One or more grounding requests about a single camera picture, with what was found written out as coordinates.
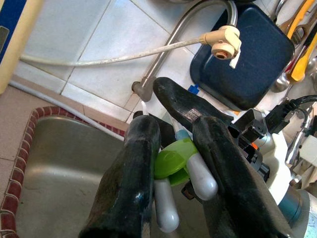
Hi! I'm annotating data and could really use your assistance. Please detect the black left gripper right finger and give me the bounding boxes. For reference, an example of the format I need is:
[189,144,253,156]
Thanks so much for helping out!
[192,116,297,238]

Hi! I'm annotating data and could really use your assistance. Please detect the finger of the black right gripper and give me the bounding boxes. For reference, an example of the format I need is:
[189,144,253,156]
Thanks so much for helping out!
[153,77,235,133]
[158,118,177,149]

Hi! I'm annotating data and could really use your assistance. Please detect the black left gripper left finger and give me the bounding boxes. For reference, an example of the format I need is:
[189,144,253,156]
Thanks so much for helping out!
[78,115,162,238]

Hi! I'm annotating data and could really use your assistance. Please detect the green and white tongs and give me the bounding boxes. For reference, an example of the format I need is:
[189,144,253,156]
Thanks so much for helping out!
[153,138,219,234]

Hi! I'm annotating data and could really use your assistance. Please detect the steel faucet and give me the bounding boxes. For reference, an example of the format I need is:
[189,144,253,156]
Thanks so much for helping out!
[131,0,239,103]

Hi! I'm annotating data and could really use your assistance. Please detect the stainless steel sink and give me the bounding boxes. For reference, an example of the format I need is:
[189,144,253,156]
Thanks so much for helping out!
[14,116,206,238]

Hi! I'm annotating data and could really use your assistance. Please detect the dark blue tray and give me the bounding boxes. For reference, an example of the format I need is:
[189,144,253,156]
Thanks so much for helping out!
[189,3,296,112]

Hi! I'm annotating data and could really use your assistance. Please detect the cream water ionizer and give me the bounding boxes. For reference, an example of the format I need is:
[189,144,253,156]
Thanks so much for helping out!
[0,0,45,95]

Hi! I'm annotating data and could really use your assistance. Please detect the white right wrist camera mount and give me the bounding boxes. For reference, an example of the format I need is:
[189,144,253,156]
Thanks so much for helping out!
[257,132,295,208]

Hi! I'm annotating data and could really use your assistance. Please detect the beige hose with connector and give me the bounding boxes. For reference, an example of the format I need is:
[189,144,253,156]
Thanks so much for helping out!
[19,24,243,69]

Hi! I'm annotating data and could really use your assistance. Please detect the yellow handled utensil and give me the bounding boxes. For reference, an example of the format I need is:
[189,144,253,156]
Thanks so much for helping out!
[287,0,315,38]
[291,32,317,82]

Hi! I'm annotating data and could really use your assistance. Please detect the thin grey hose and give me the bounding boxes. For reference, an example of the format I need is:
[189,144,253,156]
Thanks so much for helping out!
[9,80,126,141]

